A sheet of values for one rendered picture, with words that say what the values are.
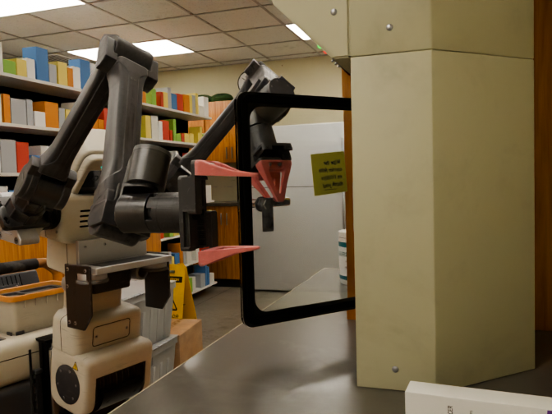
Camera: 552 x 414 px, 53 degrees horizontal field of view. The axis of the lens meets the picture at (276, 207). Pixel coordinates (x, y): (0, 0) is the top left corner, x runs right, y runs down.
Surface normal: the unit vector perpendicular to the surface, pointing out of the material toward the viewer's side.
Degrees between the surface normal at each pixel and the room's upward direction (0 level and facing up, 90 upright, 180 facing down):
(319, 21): 90
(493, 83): 90
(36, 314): 92
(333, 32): 90
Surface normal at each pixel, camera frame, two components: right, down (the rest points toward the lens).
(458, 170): 0.44, 0.04
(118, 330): 0.81, 0.14
